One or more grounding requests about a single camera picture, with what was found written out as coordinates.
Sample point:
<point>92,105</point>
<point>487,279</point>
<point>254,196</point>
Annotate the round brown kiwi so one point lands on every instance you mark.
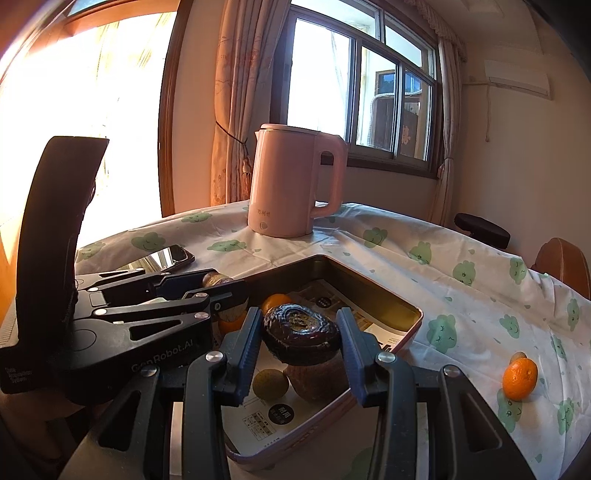
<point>270,383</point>

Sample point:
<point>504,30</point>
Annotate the white air conditioner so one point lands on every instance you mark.
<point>517,81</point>

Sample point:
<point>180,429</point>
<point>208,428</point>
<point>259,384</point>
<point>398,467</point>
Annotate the small orange mandarin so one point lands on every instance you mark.
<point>275,303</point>

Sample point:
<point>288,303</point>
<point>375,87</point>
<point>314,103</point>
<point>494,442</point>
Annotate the black smartphone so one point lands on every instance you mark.
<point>161,258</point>

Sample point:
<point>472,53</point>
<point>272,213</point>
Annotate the wooden framed glass door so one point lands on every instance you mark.
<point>92,92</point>

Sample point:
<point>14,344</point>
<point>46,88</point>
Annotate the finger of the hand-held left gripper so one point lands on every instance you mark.
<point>175,284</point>
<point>221,297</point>

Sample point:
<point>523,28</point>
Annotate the pink electric kettle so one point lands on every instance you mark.
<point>286,184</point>

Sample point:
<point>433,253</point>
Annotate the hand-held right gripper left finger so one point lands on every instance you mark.
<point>249,350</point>

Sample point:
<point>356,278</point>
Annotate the pink tin box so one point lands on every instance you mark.
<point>369,295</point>

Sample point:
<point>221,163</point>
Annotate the black chair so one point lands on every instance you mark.
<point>482,230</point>

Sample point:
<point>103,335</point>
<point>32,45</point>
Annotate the large orange mandarin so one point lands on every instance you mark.
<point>519,378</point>

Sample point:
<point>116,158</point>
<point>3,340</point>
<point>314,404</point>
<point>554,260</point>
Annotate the beige patterned curtain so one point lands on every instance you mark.
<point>450,115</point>
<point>240,92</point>

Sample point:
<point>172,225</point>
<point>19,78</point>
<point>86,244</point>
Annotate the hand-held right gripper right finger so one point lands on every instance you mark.
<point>348,355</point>

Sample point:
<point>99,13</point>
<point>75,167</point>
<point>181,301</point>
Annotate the printed paper leaflet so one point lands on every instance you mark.
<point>263,415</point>

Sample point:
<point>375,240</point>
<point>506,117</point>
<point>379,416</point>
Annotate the sliding glass window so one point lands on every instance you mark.
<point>360,83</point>

